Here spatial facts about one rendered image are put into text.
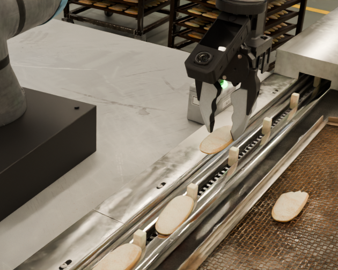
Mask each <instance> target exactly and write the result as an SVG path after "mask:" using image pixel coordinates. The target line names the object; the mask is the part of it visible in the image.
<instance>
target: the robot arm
mask: <svg viewBox="0 0 338 270"><path fill-rule="evenodd" d="M67 2H68V0H0V127H1V126H4V125H7V124H9V123H11V122H13V121H15V120H17V119H18V118H19V117H20V116H22V115H23V114H24V112H25V111H26V109H27V102H26V95H25V91H24V89H23V88H22V87H21V86H20V84H19V81H18V79H17V77H16V75H15V73H14V71H13V69H12V67H11V64H10V59H9V51H8V44H7V40H8V39H10V38H13V37H15V36H17V35H19V34H21V33H23V32H25V31H28V30H30V29H32V28H34V27H37V26H41V25H44V24H46V23H47V22H49V21H51V20H52V19H53V18H54V17H56V16H57V15H59V14H60V13H61V12H62V11H63V9H64V8H65V6H66V4H67ZM215 6H216V8H218V9H219V10H221V11H222V12H221V13H220V14H219V16H218V17H217V18H216V20H215V21H214V22H213V24H212V25H211V26H210V28H209V29H208V30H207V32H206V33H205V35H204V36H203V38H202V39H201V40H200V42H199V43H198V44H197V46H196V47H195V48H194V50H193V51H192V52H191V54H190V55H189V56H188V58H187V59H186V60H185V67H186V71H187V76H188V77H190V78H193V79H195V86H196V94H197V100H198V101H199V106H200V111H201V114H202V118H203V120H204V123H205V126H206V128H207V130H208V132H209V133H212V132H213V129H214V124H215V111H216V109H217V106H216V104H217V103H218V102H219V100H220V99H221V97H222V94H223V87H222V86H221V84H220V82H221V79H222V80H226V81H229V82H231V83H232V85H233V86H234V87H236V86H237V85H239V84H240V83H241V85H240V88H238V89H236V90H235V91H234V92H232V93H231V103H232V105H233V114H232V117H231V119H232V128H231V130H230V132H231V136H232V138H233V140H234V141H236V140H237V139H238V138H239V137H240V136H241V135H242V134H243V132H244V130H245V128H246V126H247V124H248V122H249V119H250V117H251V115H252V113H253V112H254V110H255V109H256V106H257V98H258V96H259V92H260V79H259V77H258V69H259V65H260V64H262V66H261V74H263V73H264V72H266V71H267V70H268V68H269V61H270V53H271V45H272V41H273V37H271V36H266V35H263V34H262V32H263V24H264V17H265V12H266V7H267V0H216V5H215ZM264 39H266V40H264ZM267 49H268V56H267V63H266V64H264V63H265V57H266V50H267ZM261 54H263V58H262V57H260V55H261Z"/></svg>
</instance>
